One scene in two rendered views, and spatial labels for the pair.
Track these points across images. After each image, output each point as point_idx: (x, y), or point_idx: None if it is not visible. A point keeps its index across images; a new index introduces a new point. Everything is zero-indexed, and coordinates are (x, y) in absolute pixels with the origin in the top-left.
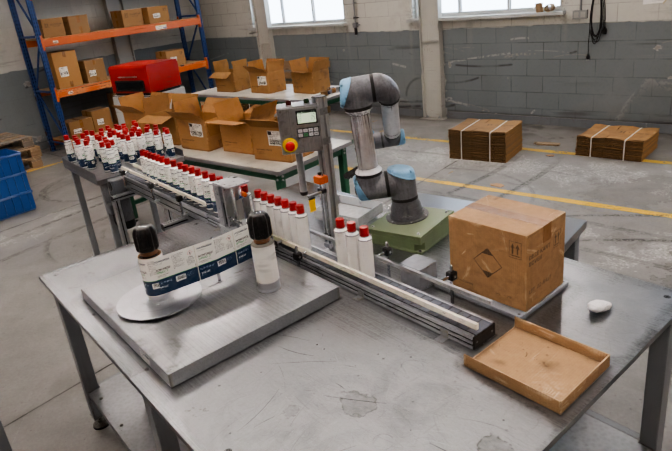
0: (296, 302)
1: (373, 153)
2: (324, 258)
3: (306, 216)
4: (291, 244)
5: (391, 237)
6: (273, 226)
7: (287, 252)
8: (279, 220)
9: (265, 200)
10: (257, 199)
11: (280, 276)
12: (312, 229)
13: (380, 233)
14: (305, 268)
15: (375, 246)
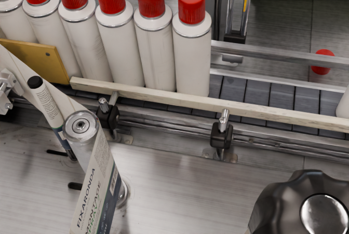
0: None
1: None
2: (309, 120)
3: (211, 20)
4: (161, 97)
5: None
6: (65, 58)
7: (149, 116)
8: (93, 44)
9: None
10: None
11: (240, 229)
12: (97, 2)
13: None
14: None
15: (282, 5)
